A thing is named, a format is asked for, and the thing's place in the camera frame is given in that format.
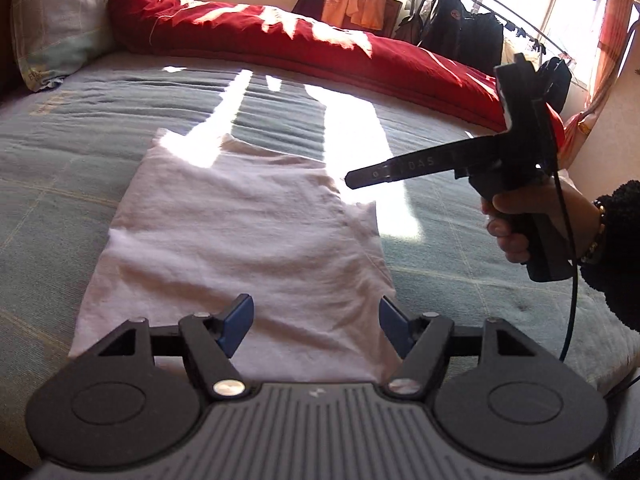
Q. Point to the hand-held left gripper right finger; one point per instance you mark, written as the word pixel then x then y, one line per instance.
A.
pixel 395 325

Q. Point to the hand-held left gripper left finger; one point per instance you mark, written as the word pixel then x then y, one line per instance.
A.
pixel 237 321

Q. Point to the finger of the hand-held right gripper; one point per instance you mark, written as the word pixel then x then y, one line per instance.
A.
pixel 370 177

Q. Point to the white printed t-shirt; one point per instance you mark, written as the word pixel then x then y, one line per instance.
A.
pixel 240 240

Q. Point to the person's right forearm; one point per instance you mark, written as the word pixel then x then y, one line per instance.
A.
pixel 617 260

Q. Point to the metal clothes drying rack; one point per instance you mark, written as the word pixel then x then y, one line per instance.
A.
pixel 500 10

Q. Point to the person's right hand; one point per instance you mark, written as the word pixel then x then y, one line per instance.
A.
pixel 545 215

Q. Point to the orange curtain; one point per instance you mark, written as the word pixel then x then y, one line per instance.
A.
pixel 610 45

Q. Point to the red duvet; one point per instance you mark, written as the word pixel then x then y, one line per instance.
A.
pixel 300 45

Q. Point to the black jacket with badge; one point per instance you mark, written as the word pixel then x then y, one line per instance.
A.
pixel 445 22

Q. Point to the orange cloth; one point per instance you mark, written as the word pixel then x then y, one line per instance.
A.
pixel 352 7

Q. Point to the green plaid pillow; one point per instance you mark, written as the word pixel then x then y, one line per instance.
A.
pixel 60 15

